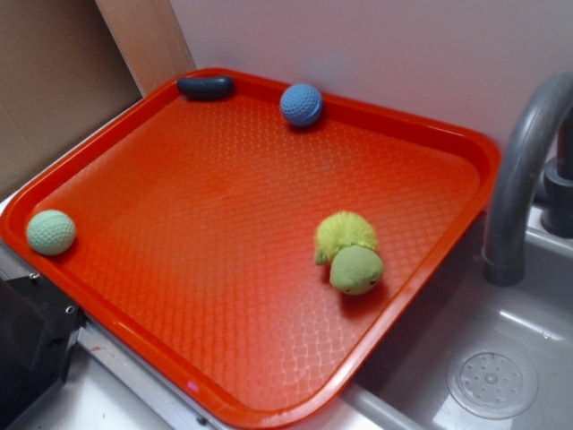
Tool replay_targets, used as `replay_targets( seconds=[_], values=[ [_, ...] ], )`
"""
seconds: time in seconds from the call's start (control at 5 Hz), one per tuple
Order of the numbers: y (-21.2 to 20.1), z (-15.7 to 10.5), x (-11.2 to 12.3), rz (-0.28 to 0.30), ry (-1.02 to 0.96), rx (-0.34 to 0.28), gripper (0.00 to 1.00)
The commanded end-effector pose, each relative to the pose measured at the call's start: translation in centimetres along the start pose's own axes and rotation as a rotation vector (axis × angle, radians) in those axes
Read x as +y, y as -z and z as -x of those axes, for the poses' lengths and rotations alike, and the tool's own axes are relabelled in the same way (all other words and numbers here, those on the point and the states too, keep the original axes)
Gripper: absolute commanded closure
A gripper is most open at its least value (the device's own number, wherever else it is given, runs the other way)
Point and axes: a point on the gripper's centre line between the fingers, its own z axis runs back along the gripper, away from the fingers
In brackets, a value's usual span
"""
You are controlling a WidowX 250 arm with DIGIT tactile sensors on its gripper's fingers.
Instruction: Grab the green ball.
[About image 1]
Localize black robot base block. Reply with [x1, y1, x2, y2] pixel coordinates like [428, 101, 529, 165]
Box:
[1, 273, 84, 429]

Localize blue dimpled ball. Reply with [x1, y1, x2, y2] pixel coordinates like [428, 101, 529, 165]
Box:
[279, 83, 323, 127]

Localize green dimpled ball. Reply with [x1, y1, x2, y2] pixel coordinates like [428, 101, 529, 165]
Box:
[26, 210, 76, 256]

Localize orange plastic tray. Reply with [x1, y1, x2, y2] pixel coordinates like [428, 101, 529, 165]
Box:
[1, 72, 500, 429]

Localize green plush turtle toy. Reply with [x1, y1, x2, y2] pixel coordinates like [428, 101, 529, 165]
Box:
[314, 211, 385, 296]

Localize dark grey bean-shaped object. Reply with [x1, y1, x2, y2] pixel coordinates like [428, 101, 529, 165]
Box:
[176, 75, 235, 100]

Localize grey curved faucet spout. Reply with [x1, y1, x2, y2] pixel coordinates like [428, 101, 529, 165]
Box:
[482, 72, 572, 287]

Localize light wooden board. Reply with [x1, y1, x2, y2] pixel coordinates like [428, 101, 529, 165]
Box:
[96, 0, 195, 96]

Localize grey plastic sink basin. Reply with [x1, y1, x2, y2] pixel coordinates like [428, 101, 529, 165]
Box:
[343, 209, 572, 429]

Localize brown cardboard panel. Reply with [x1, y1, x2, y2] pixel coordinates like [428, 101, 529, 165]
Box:
[1, 1, 141, 198]

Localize round sink drain cover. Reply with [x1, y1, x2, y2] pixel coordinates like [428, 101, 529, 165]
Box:
[447, 342, 538, 420]

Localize dark grey faucet handle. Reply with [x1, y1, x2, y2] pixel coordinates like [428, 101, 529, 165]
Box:
[541, 111, 572, 238]

